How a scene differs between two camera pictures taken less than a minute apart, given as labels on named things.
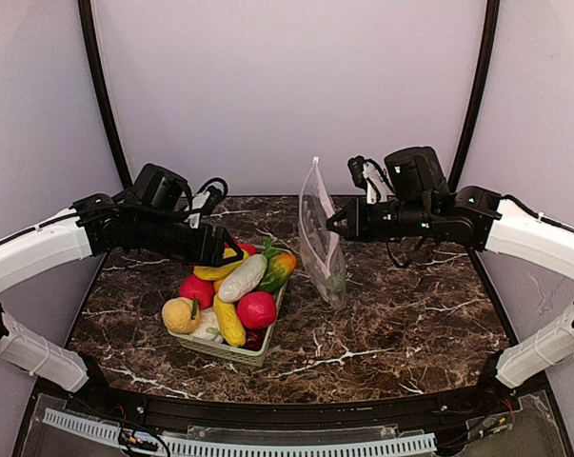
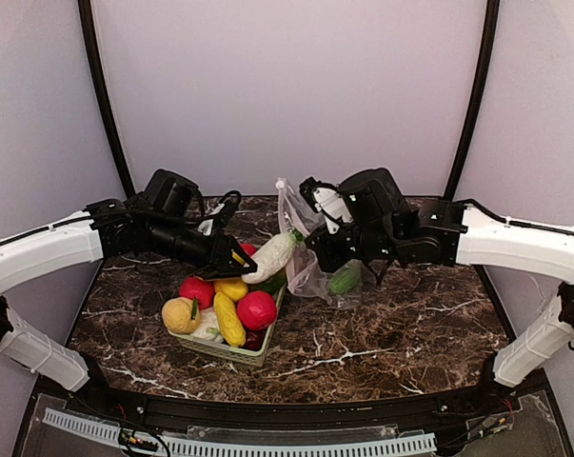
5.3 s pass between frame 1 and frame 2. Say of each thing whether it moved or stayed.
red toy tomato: stayed
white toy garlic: stayed
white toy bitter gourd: moved
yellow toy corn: stayed
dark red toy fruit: stayed
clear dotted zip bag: moved
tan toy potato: stayed
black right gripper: moved
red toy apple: stayed
